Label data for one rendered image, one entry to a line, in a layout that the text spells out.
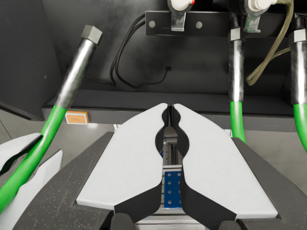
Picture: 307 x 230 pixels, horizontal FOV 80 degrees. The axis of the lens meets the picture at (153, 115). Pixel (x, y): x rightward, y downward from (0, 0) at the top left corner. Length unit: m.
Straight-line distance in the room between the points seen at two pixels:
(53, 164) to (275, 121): 0.45
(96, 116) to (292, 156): 1.88
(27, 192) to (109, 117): 0.29
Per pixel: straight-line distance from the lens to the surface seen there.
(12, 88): 0.46
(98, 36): 0.23
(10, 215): 0.21
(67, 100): 0.22
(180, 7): 0.22
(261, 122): 0.49
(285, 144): 1.98
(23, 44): 0.49
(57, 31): 0.57
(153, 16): 0.35
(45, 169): 0.20
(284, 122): 0.52
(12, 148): 0.21
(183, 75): 0.52
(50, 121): 0.22
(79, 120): 0.48
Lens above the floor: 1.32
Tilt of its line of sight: 60 degrees down
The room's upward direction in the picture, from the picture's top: 173 degrees counter-clockwise
